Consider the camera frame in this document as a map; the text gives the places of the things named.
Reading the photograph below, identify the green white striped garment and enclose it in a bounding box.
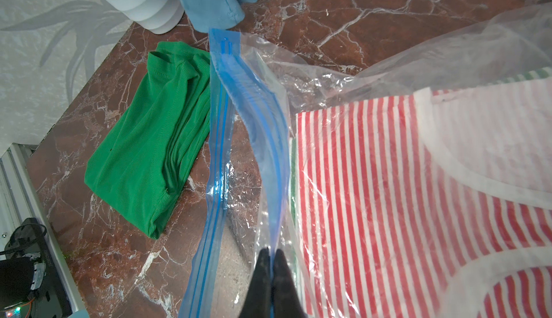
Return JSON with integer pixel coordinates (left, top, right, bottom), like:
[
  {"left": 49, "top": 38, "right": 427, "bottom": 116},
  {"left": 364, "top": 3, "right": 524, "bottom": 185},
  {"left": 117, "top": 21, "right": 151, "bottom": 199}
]
[{"left": 492, "top": 66, "right": 552, "bottom": 85}]

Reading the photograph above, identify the red white striped top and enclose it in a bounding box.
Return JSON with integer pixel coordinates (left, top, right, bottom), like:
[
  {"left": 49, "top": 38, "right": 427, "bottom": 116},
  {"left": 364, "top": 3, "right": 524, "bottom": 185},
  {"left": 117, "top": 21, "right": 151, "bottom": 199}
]
[{"left": 293, "top": 75, "right": 551, "bottom": 317}]

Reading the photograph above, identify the green tank top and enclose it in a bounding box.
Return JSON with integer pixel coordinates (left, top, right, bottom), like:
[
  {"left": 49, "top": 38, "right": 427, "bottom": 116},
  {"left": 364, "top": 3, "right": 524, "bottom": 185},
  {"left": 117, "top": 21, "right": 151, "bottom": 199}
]
[{"left": 84, "top": 42, "right": 211, "bottom": 239}]

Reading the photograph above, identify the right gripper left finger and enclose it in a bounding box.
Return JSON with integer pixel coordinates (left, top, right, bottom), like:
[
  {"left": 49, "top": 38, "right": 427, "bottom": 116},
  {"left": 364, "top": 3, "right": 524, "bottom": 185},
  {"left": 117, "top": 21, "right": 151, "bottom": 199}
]
[{"left": 239, "top": 248, "right": 272, "bottom": 318}]

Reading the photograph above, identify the clear vacuum bag blue zip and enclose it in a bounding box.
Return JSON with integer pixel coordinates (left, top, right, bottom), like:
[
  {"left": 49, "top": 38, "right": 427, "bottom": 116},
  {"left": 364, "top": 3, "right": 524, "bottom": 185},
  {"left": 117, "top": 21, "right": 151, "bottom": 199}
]
[{"left": 179, "top": 3, "right": 551, "bottom": 317}]

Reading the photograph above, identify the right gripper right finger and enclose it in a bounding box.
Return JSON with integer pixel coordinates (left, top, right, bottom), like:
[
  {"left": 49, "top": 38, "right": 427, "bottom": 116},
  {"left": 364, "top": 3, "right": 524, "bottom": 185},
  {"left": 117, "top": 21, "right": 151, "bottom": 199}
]
[{"left": 273, "top": 249, "right": 306, "bottom": 318}]

